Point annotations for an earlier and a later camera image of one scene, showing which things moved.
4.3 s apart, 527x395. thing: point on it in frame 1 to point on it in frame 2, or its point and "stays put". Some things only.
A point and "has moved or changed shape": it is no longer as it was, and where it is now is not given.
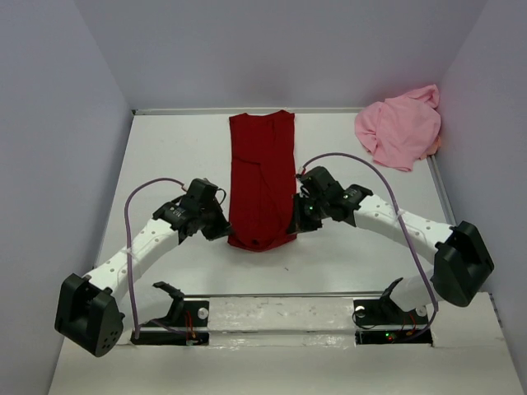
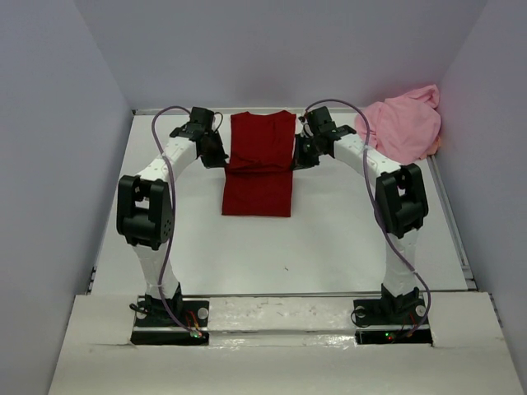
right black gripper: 298,222 to 300,160
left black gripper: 221,228 to 217,160
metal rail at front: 282,295 stays put
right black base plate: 381,322 stays put
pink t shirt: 403,130 stays put
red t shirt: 263,179 has moved or changed shape
